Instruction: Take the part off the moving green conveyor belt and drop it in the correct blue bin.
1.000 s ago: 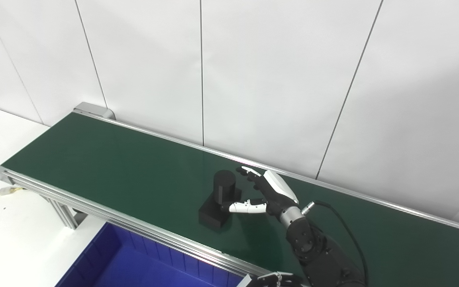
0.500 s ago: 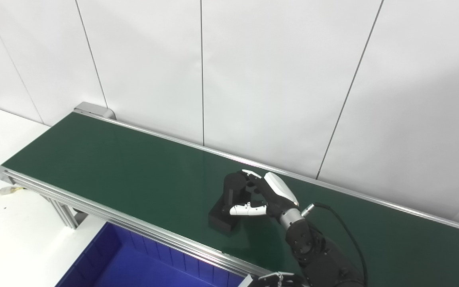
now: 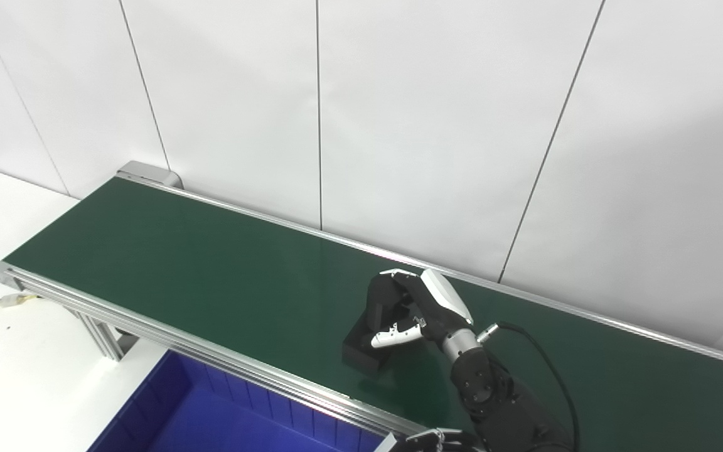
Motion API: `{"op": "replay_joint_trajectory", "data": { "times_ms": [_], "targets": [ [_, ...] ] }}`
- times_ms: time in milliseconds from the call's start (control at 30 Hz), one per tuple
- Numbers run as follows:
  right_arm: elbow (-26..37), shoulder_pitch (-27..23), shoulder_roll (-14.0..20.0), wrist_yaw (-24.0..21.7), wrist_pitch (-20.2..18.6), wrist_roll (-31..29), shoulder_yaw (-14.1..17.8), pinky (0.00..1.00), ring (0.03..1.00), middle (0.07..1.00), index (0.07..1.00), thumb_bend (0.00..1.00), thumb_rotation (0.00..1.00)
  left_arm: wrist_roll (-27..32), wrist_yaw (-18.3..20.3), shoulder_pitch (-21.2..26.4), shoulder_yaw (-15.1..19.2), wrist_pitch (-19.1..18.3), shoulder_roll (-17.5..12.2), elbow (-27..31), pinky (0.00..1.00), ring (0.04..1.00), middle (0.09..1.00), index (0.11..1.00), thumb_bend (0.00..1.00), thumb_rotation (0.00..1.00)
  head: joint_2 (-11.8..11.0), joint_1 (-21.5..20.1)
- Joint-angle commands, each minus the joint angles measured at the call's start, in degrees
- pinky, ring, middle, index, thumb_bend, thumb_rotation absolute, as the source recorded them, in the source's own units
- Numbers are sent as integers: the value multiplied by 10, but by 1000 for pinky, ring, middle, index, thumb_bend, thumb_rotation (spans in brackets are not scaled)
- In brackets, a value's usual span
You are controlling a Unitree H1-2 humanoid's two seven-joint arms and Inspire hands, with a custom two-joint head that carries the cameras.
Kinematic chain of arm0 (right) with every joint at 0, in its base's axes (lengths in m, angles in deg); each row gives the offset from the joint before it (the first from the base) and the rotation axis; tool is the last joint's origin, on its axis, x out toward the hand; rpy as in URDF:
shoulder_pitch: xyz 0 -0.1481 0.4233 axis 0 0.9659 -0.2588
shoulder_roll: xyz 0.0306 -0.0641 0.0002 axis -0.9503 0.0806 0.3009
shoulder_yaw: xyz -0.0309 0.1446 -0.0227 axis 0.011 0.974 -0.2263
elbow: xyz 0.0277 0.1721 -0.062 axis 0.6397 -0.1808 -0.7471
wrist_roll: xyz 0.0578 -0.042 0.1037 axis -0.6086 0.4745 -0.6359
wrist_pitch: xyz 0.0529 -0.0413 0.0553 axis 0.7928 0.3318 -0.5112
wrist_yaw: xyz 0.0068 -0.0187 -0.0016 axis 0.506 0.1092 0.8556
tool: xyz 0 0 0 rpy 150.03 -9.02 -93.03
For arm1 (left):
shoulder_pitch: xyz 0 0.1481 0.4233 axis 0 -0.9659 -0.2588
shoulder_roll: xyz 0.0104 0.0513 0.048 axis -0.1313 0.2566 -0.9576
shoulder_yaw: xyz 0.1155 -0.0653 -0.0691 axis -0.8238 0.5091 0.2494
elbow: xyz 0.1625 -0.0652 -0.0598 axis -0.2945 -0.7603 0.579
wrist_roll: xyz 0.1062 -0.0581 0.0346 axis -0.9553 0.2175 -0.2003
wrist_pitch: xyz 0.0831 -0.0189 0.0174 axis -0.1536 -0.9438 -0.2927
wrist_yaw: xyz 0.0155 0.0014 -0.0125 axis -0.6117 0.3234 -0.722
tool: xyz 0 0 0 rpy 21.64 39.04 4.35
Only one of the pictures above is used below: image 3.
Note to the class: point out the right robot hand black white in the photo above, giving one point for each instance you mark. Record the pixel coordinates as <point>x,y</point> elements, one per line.
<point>440,314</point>

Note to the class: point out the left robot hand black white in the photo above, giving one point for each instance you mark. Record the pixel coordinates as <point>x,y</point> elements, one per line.
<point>437,442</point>

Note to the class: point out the black cylinder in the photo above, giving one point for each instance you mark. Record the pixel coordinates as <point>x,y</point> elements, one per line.
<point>364,351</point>

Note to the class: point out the blue plastic bin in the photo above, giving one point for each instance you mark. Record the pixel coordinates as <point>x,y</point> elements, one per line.
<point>223,420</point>

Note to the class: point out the grey conveyor end housing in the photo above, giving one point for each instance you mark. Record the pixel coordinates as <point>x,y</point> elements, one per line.
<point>148,172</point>

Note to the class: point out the aluminium conveyor leg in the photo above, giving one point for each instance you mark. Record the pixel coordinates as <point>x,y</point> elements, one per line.
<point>107,339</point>

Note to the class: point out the green conveyor belt aluminium frame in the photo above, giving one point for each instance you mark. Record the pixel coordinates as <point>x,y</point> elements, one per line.
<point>223,282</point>

